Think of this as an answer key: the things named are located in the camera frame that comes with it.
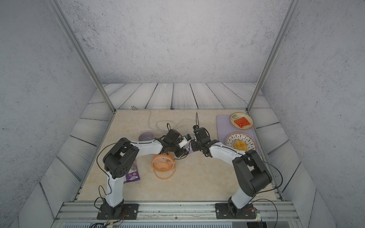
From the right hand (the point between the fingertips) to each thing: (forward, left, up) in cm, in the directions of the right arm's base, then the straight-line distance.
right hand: (195, 142), depth 92 cm
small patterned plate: (+28, -34, -6) cm, 45 cm away
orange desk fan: (-15, +18, +1) cm, 24 cm away
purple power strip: (-5, +4, 0) cm, 6 cm away
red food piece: (+21, -36, -6) cm, 43 cm away
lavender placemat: (+17, -23, -7) cm, 29 cm away
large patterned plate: (+8, -35, -6) cm, 36 cm away
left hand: (-3, +5, -6) cm, 8 cm away
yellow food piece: (0, -30, -5) cm, 30 cm away
